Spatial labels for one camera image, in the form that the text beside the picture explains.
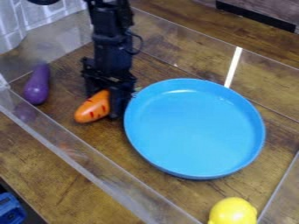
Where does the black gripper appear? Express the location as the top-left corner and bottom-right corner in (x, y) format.
(81, 57), (136, 119)

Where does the orange toy carrot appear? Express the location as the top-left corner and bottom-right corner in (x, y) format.
(73, 90), (109, 123)

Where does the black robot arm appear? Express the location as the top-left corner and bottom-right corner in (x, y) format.
(81, 0), (142, 118)

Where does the purple toy eggplant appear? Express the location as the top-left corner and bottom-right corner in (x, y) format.
(22, 63), (50, 105)

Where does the blue round plate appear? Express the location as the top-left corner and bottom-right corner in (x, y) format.
(124, 79), (267, 179)

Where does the blue object at corner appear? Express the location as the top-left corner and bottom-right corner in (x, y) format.
(0, 192), (26, 224)

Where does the yellow toy object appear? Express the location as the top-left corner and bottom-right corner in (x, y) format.
(208, 197), (257, 224)

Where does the clear acrylic enclosure wall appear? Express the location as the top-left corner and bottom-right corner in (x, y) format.
(0, 2), (299, 224)

